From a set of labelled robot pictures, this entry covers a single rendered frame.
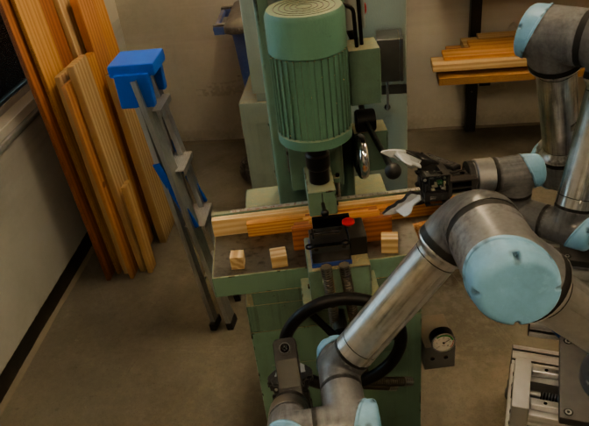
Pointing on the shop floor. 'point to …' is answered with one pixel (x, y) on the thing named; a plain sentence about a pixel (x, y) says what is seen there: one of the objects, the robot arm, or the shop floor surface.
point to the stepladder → (171, 164)
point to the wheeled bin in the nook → (233, 25)
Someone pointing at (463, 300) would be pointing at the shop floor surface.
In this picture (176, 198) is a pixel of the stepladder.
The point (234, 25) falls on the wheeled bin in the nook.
